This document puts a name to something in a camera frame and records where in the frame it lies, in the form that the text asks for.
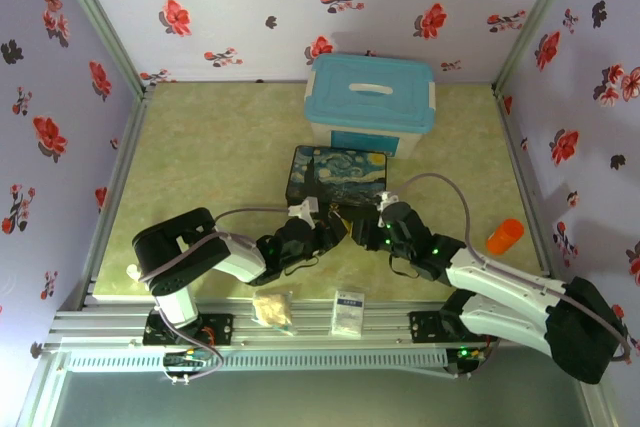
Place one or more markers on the blue lidded white storage box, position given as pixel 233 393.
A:
pixel 370 94

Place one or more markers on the white paper packet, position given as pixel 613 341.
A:
pixel 348 317

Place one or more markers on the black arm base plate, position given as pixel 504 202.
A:
pixel 425 327
pixel 220 329

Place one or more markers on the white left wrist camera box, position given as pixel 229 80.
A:
pixel 303 208

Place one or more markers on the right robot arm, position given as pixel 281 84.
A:
pixel 580 332

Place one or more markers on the controller board with green light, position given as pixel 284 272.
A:
pixel 467 354

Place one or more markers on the aluminium frame post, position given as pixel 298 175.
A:
pixel 95 17
pixel 540 12

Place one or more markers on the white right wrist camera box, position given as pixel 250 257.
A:
pixel 388 201

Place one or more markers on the clear bag with beige contents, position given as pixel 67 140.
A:
pixel 272 311

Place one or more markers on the starry night tin box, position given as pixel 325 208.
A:
pixel 340 174

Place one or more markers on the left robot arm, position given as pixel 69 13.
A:
pixel 170 247

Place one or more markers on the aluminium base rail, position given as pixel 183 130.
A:
pixel 310 337

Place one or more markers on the orange plastic cup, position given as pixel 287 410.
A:
pixel 505 237

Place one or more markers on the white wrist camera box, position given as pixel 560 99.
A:
pixel 388 201
pixel 303 208

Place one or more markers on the aluminium side rail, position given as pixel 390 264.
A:
pixel 127 147
pixel 515 157

